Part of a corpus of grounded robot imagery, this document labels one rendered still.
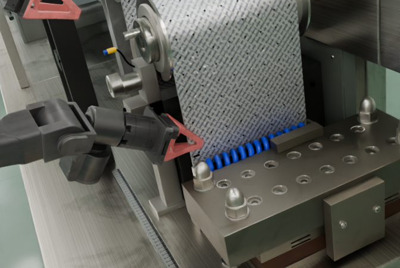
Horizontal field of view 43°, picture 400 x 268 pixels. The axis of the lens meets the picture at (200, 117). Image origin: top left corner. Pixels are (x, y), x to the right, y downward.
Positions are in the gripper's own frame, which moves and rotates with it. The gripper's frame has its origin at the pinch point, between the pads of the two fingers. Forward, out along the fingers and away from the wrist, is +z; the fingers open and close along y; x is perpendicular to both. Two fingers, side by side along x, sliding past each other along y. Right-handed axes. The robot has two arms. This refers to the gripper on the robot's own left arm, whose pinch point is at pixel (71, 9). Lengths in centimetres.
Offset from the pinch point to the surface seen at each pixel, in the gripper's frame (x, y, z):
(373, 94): 10, -10, 73
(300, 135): -2.4, 10.6, 41.7
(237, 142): -8.8, 4.7, 35.0
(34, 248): -122, -135, 60
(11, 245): -128, -145, 53
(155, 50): -0.1, 2.3, 14.1
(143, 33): 1.5, 1.6, 11.3
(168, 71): -2.1, 3.9, 17.0
